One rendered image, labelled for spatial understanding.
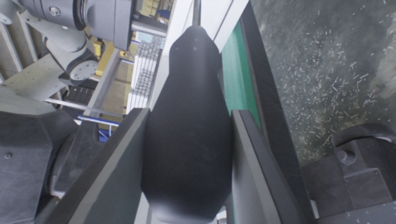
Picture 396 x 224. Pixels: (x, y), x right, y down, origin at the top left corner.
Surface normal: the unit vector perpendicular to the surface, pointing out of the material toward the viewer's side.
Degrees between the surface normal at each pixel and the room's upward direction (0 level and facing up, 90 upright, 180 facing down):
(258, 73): 90
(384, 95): 0
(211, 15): 90
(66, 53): 78
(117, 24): 90
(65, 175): 91
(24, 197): 124
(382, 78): 0
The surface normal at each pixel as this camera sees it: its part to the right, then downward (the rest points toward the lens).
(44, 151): 0.72, 0.22
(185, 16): -0.03, 0.78
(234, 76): -0.94, -0.23
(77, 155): 0.37, -0.51
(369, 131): -0.36, -0.51
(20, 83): 0.12, -0.14
